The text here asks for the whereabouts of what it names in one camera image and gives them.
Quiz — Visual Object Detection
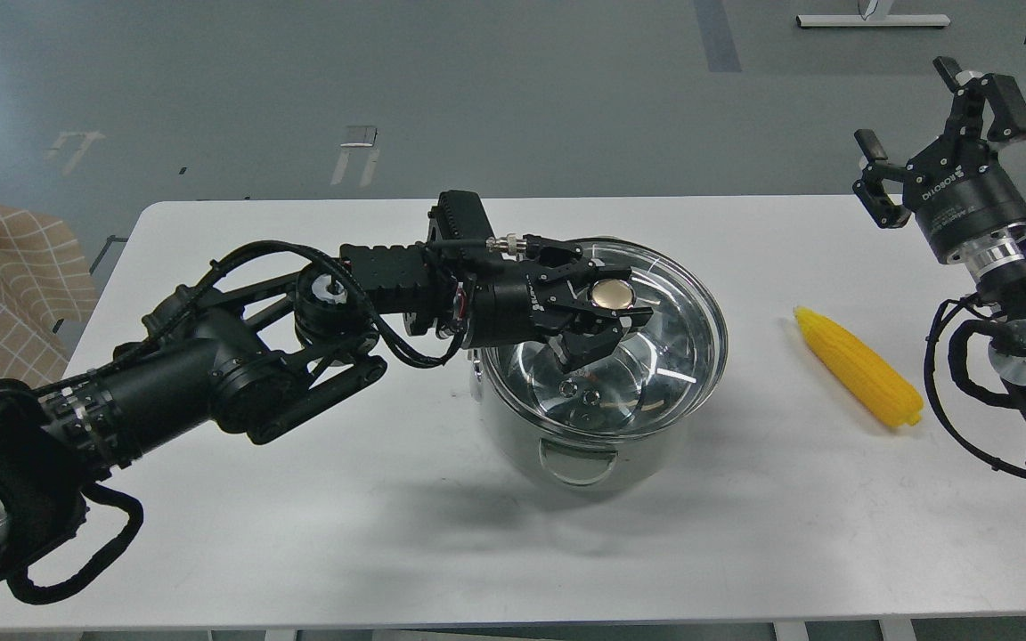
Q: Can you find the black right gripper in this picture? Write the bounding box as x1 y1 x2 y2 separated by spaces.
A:
852 56 1026 264

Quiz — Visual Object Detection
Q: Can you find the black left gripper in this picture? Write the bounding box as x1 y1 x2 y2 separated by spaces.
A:
462 235 655 372

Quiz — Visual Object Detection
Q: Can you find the glass pot lid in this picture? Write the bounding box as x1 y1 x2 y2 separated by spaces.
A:
477 237 728 443

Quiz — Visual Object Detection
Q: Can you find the yellow corn cob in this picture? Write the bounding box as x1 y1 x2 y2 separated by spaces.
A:
793 307 924 431

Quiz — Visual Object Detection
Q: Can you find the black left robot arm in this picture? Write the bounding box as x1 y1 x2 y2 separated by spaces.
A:
0 191 653 605

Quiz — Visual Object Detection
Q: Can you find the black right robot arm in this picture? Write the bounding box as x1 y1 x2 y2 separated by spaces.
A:
852 56 1026 480

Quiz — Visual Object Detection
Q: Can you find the stainless steel pot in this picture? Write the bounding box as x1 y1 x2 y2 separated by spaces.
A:
468 336 728 495

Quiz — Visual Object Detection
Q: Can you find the white floor stand base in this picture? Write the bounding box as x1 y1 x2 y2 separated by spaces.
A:
794 1 951 29

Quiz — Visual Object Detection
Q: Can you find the beige checkered cloth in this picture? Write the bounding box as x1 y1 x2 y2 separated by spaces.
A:
0 206 98 388

